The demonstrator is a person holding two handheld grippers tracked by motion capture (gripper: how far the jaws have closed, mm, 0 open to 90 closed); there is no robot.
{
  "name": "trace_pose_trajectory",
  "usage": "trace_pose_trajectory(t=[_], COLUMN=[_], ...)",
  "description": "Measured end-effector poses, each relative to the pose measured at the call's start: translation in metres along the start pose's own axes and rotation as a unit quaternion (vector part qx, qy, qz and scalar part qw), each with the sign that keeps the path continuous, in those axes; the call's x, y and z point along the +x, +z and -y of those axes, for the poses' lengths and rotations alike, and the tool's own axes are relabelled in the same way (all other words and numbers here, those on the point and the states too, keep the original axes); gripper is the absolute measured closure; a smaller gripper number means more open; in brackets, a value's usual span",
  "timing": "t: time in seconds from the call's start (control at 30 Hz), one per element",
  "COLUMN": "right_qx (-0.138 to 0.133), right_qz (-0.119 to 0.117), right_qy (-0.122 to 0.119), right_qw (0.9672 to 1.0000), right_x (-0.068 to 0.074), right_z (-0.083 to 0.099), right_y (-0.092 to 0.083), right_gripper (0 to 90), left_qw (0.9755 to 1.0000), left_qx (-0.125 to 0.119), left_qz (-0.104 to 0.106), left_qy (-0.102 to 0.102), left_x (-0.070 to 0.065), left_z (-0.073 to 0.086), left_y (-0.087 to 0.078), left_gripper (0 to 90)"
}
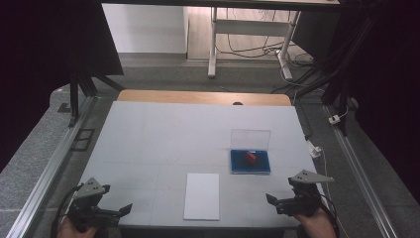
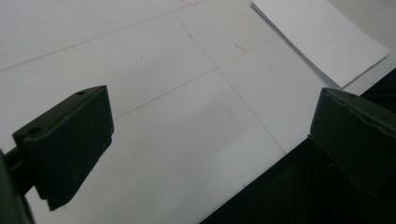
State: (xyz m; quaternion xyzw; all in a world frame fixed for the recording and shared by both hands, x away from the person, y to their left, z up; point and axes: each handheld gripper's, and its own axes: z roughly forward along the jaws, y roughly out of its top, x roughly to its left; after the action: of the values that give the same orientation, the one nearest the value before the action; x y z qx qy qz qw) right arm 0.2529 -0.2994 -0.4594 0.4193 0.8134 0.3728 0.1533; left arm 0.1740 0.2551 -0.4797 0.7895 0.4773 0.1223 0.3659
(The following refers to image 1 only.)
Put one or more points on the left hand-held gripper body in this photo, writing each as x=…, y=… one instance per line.
x=86, y=201

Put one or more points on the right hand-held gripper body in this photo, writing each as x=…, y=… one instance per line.
x=305, y=196

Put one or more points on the blue box with clear lid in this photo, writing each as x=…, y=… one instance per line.
x=261, y=165

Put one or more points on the red rectangular block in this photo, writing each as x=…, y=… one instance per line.
x=250, y=157

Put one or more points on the person's right hand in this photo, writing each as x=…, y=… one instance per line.
x=315, y=226

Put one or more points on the person's left hand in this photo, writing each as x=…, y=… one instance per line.
x=71, y=231

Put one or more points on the white power adapter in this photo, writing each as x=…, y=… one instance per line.
x=314, y=150

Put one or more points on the white paper sheet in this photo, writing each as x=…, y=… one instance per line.
x=202, y=196

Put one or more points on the white plug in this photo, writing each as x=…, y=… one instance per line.
x=334, y=119

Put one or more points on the black metal stand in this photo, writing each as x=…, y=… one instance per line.
x=343, y=82
x=74, y=95

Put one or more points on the black curtain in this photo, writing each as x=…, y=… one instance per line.
x=39, y=66
x=389, y=82

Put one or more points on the aluminium rail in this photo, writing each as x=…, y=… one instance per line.
x=360, y=172
x=49, y=168

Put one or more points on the black rectangular floor frame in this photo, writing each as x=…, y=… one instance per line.
x=82, y=145

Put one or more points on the white desk frame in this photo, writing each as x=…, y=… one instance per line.
x=251, y=27

